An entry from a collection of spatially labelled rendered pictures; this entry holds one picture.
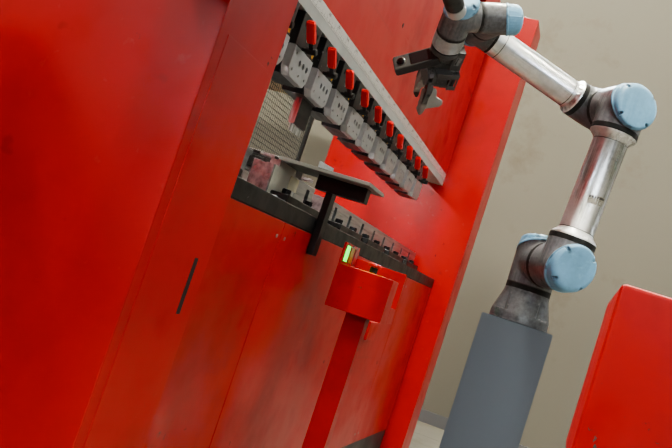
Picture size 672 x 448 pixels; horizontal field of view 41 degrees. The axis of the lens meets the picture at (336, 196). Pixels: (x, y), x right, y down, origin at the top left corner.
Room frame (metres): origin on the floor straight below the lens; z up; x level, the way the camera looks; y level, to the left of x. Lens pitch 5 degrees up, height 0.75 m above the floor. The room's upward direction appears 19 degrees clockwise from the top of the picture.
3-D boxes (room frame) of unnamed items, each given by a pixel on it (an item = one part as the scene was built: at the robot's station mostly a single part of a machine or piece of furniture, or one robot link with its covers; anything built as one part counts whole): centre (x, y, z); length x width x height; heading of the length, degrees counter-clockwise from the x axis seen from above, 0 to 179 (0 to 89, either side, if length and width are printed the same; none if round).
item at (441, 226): (4.70, -0.33, 1.15); 0.85 x 0.25 x 2.30; 73
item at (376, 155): (3.21, -0.06, 1.26); 0.15 x 0.09 x 0.17; 163
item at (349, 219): (3.68, -0.20, 0.92); 1.68 x 0.06 x 0.10; 163
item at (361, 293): (2.51, -0.17, 0.75); 0.20 x 0.16 x 0.18; 166
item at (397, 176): (3.59, -0.18, 1.26); 0.15 x 0.09 x 0.17; 163
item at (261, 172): (2.52, 0.15, 0.92); 0.39 x 0.06 x 0.10; 163
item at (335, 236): (3.08, -0.07, 0.85); 3.00 x 0.21 x 0.04; 163
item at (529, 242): (2.28, -0.55, 0.94); 0.13 x 0.12 x 0.14; 13
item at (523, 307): (2.29, -0.54, 0.82); 0.15 x 0.15 x 0.10
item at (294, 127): (2.47, 0.17, 1.13); 0.10 x 0.02 x 0.10; 163
